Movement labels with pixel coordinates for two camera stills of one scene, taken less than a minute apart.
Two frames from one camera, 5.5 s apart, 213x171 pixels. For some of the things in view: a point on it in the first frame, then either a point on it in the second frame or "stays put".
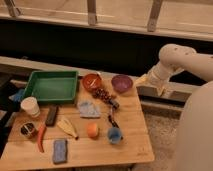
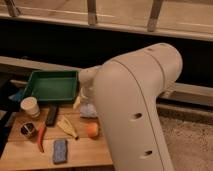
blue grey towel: x=89 y=109 stays put
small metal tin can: x=27 y=128 stays put
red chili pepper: x=41 y=132 stays put
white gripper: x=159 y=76 -> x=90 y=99
